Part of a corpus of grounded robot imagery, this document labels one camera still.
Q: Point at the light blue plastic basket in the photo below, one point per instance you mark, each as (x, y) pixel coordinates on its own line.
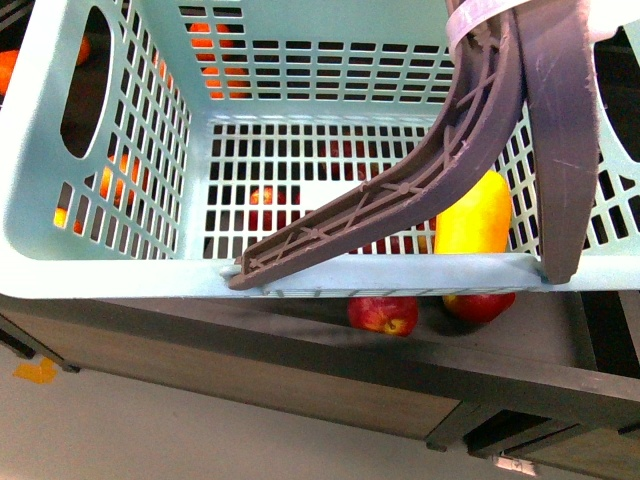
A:
(146, 144)

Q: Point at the yellow mango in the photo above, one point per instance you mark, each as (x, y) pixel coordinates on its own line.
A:
(479, 221)

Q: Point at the brown basket handle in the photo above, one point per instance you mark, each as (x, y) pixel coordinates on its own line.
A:
(534, 59)

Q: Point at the red apple right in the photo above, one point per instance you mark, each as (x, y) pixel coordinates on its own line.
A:
(479, 308)

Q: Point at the dark wooden display stand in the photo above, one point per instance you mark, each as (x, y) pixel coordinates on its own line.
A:
(555, 380)

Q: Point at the white zip tie right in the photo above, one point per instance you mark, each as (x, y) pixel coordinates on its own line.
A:
(470, 14)

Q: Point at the red apple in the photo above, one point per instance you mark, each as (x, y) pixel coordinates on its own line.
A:
(479, 308)
(395, 316)

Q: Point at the red apple left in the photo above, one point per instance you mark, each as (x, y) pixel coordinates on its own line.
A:
(395, 316)

